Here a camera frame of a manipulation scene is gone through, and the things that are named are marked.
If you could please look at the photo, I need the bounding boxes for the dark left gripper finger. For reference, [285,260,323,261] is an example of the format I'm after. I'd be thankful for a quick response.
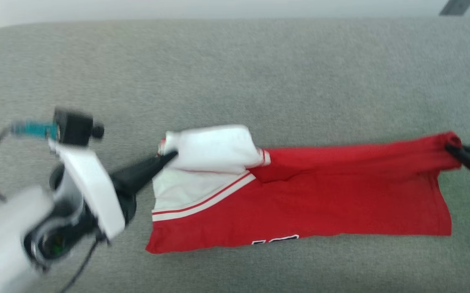
[124,155,178,197]
[112,150,179,184]

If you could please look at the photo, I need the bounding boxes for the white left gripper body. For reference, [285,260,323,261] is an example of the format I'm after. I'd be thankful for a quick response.
[49,142,138,241]

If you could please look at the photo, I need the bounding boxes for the red and white jersey garment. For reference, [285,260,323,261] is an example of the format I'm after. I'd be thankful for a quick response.
[145,124,463,255]

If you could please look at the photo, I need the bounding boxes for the grey metal pole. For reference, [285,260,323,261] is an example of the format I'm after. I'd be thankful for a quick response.
[439,0,470,17]

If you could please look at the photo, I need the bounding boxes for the grey fabric sofa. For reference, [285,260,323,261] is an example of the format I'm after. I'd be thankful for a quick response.
[0,16,470,293]

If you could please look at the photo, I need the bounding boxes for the teal left camera connector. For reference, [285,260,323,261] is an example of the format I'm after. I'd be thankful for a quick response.
[10,120,59,140]

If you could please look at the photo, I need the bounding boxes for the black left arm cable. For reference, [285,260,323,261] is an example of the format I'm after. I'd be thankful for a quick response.
[59,237,100,293]

